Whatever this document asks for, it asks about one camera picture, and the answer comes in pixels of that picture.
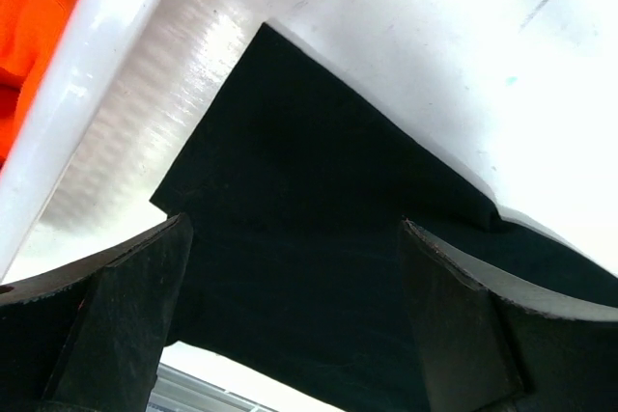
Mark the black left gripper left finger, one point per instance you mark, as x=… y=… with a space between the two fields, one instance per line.
x=88 y=336

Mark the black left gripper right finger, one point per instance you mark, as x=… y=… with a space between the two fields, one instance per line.
x=488 y=340

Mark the black t-shirt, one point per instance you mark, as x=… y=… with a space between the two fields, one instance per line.
x=297 y=188

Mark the white plastic basket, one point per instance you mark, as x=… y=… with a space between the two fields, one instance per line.
x=127 y=85

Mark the orange shirt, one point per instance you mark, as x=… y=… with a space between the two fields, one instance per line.
x=30 y=31

